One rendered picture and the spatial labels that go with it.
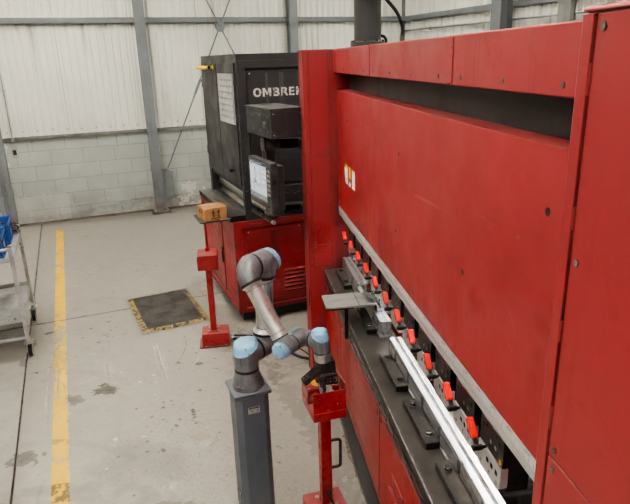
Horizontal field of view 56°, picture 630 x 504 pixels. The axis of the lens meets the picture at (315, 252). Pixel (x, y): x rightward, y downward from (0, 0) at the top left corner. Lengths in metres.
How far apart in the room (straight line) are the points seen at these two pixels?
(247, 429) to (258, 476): 0.28
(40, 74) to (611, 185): 9.01
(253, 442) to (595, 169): 2.40
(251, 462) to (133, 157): 7.18
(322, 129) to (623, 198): 3.14
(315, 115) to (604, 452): 3.16
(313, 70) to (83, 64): 6.08
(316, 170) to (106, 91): 6.07
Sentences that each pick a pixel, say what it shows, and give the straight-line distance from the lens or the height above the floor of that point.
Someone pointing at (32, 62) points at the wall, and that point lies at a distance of 9.50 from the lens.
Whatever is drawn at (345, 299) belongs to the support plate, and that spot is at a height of 1.00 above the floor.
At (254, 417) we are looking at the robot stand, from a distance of 2.90.
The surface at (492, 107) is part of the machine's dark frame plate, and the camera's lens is 1.80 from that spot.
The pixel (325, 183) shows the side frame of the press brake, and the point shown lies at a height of 1.47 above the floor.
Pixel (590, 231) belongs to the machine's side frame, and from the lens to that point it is 0.84.
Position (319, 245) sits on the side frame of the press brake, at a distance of 3.97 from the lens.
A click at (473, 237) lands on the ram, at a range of 1.74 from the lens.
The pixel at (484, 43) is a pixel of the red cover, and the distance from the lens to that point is 1.62.
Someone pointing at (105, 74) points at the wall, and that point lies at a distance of 9.50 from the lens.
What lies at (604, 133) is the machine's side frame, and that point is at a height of 2.15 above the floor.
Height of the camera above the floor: 2.25
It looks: 18 degrees down
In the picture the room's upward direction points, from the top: 2 degrees counter-clockwise
